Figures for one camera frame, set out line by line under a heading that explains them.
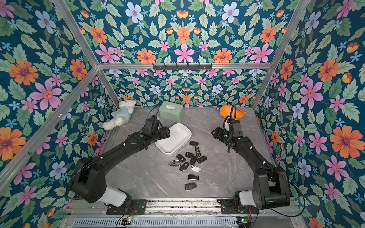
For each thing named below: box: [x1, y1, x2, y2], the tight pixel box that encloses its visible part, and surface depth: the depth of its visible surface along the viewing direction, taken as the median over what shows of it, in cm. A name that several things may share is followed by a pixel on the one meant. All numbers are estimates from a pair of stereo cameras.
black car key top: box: [189, 141, 200, 147], surface depth 98 cm
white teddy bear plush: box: [102, 99, 137, 131], surface depth 107 cm
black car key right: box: [196, 155, 208, 164], surface depth 92 cm
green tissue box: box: [158, 100, 185, 124], surface depth 110 cm
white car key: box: [190, 165, 202, 172], surface depth 88 cm
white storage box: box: [154, 123, 193, 157], surface depth 100 cm
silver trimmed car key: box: [169, 159, 181, 167], surface depth 90 cm
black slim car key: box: [194, 145, 202, 157], surface depth 95 cm
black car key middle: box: [184, 152, 195, 159], surface depth 93 cm
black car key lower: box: [187, 174, 200, 181], surface depth 85 cm
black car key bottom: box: [184, 182, 197, 190], surface depth 82 cm
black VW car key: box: [179, 161, 190, 172], surface depth 90 cm
